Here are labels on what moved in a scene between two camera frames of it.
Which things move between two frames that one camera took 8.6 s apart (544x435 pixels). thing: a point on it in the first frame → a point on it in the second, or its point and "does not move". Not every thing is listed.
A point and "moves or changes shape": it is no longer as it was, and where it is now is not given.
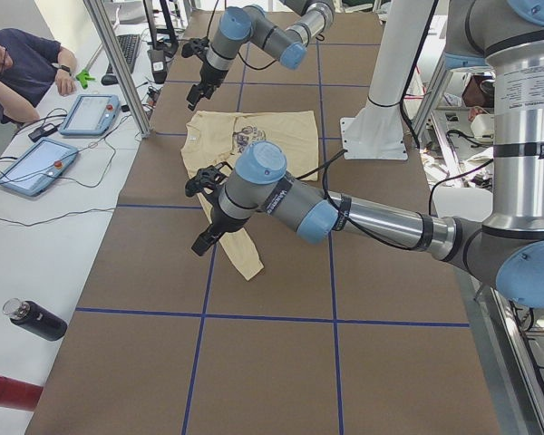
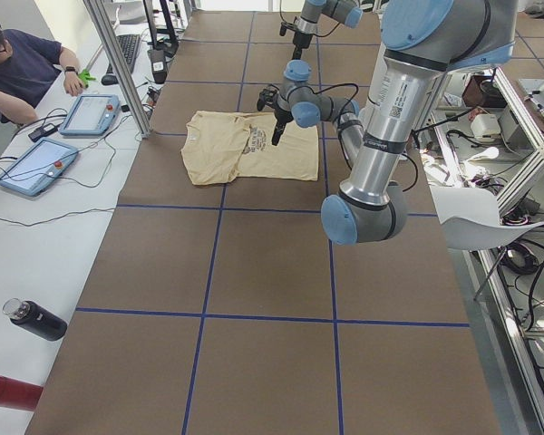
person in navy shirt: [15, 70] does not move
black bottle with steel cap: [36, 318] does not move
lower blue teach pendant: [39, 168] does not move
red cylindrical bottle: [10, 392] does not move
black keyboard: [128, 46] does not move
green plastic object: [83, 77] does not move
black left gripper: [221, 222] → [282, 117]
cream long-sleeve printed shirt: [217, 137] moves or changes shape
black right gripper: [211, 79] → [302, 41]
